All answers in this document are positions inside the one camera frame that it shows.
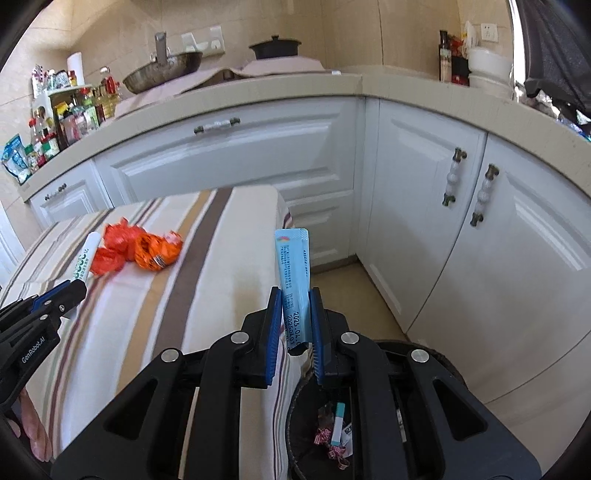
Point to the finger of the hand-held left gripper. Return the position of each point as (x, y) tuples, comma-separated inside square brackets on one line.
[(64, 291), (41, 316)]

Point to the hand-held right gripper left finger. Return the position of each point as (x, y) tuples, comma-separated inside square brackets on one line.
[(273, 341)]

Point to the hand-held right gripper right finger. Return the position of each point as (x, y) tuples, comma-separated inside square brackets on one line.
[(318, 341)]

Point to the white green tube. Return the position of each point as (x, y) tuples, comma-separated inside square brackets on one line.
[(87, 254)]

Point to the black trash bin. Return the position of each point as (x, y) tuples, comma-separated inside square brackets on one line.
[(302, 406)]

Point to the blue sachet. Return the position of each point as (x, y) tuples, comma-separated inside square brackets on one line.
[(293, 277)]

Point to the white teal tube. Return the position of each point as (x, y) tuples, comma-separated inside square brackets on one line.
[(340, 415)]

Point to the red checked ribbon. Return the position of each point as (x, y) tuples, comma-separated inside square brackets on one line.
[(323, 436)]

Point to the person's left hand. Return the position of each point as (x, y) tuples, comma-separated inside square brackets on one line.
[(34, 424)]

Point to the orange plastic bag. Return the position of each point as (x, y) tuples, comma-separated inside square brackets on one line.
[(115, 237)]

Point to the striped tablecloth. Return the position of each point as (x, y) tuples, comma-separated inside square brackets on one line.
[(207, 277)]

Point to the orange crumpled wrapper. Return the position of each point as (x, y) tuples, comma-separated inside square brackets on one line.
[(152, 251)]

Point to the blue snack bag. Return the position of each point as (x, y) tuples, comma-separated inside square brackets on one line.
[(16, 159)]

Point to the white kitchen cabinet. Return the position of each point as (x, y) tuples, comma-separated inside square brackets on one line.
[(415, 207)]

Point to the cluster of condiment bottles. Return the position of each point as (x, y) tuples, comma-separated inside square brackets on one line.
[(69, 120)]

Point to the white spice rack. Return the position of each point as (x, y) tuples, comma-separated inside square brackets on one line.
[(44, 99)]

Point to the yellow cooking oil bottle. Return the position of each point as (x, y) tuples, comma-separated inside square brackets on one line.
[(111, 99)]

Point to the paper towel roll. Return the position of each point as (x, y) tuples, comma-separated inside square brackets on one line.
[(76, 69)]

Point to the steel frying pan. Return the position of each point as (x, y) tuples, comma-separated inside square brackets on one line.
[(157, 76)]

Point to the black lidded pot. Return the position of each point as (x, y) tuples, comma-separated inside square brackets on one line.
[(274, 48)]

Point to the dark glass bottle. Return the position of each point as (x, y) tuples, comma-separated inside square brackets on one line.
[(444, 57)]

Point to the dark sauce bottles right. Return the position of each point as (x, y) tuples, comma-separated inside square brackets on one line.
[(458, 60)]

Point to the white plastic bowl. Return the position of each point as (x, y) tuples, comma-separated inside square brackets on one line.
[(489, 62)]

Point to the mixed packets pile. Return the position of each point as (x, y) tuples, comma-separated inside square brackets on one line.
[(568, 115)]

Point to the dark hanging cloth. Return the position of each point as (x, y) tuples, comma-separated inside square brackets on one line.
[(558, 46)]

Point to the wide white wall socket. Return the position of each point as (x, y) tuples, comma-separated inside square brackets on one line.
[(203, 41)]

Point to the small white wall socket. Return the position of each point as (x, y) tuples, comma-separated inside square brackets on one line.
[(489, 32)]

